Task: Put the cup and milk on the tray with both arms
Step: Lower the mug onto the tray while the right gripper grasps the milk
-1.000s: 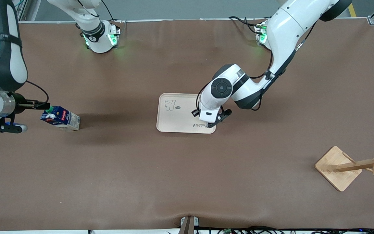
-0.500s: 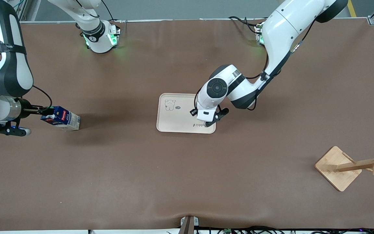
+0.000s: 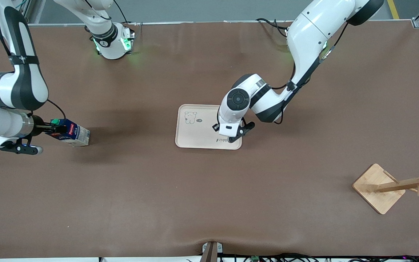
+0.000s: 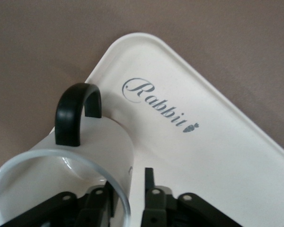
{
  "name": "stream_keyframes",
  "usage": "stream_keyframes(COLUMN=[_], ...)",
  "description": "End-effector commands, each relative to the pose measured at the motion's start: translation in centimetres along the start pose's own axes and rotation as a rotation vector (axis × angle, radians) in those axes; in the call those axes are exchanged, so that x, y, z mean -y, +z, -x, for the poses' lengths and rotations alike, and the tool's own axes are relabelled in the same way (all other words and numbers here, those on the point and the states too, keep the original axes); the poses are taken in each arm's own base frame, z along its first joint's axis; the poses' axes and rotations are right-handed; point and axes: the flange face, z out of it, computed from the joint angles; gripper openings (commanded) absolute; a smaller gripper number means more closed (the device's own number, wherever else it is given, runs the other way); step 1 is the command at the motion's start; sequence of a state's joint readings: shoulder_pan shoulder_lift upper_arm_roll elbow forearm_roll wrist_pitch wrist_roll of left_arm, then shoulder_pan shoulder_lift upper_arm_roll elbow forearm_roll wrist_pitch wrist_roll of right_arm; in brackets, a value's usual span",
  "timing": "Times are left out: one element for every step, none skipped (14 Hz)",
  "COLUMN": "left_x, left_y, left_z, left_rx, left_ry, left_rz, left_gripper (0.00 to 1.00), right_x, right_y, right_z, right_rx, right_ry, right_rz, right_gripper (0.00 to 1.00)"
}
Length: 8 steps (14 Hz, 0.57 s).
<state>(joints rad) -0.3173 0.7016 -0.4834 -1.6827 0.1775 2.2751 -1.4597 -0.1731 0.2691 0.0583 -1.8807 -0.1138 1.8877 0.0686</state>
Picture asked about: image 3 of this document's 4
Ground blue milk carton green cap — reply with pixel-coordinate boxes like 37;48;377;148
45;118;91;147

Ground cream tray with bear print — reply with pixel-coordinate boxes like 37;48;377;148
175;104;243;150

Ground brown table cover sheet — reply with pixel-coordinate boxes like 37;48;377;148
0;20;419;259

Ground wooden mug rack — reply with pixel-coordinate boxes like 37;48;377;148
352;160;419;215

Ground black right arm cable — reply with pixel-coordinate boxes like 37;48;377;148
0;0;67;120

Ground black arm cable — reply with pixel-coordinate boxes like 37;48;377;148
272;20;349;125
0;0;67;120

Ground black cables at left base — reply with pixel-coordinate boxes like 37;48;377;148
256;17;290;37

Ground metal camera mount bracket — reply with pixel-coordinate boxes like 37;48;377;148
201;241;224;262

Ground black cable at right base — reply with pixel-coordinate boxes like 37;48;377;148
112;0;130;24

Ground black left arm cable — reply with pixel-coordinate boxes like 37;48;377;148
272;20;349;125

